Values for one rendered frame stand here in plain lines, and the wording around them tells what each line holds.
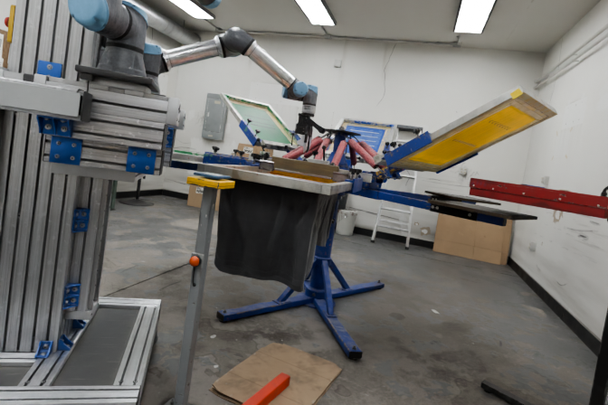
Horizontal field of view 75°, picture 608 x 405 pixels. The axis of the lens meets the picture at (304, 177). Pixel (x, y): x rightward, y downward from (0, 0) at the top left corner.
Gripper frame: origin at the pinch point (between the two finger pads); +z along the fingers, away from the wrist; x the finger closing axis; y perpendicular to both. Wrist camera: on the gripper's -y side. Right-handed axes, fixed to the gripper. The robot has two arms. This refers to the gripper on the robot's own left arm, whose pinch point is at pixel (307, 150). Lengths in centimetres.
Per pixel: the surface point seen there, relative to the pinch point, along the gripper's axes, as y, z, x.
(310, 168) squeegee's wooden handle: -4.1, 9.5, 2.2
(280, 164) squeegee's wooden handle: 13.2, 9.3, 1.9
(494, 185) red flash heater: -96, 5, -1
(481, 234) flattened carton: -163, 81, -399
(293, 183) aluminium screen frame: -13, 14, 61
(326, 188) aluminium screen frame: -27, 14, 61
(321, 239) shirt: -20, 41, 26
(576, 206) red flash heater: -126, 9, 17
